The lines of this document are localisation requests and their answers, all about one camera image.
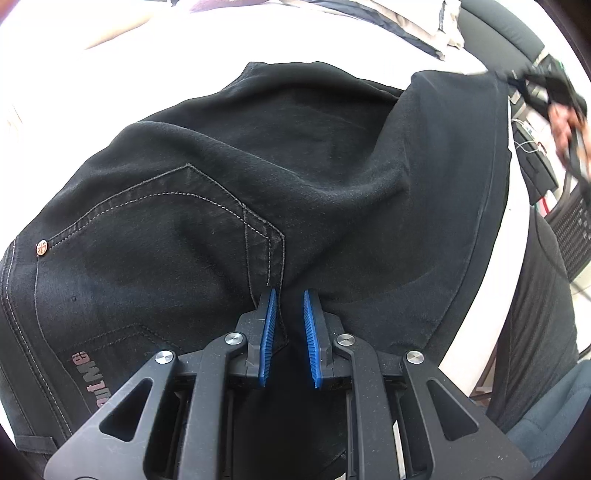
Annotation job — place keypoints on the person's right hand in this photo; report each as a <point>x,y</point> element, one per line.
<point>563,127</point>

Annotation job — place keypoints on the black denim pants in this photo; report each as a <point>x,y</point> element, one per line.
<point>258,184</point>

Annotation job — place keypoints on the dark grey headboard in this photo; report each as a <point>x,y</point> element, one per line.
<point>503,27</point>

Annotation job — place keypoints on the folded beige and blue duvet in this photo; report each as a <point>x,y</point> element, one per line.
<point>415,21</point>

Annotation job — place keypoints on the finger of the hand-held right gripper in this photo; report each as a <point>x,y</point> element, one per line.
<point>521,82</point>

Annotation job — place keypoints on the person's black shirt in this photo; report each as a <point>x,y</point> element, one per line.
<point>531,300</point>

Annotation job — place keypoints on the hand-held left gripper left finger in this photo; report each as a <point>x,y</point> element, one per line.
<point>268,334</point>

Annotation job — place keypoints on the bed with white sheet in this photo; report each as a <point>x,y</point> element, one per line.
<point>332,39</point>

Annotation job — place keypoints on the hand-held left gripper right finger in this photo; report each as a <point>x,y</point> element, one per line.
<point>311,337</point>

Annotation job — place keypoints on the person's grey trousers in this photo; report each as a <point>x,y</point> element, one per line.
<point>549,415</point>

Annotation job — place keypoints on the black mesh chair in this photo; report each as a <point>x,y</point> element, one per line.
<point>575,235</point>

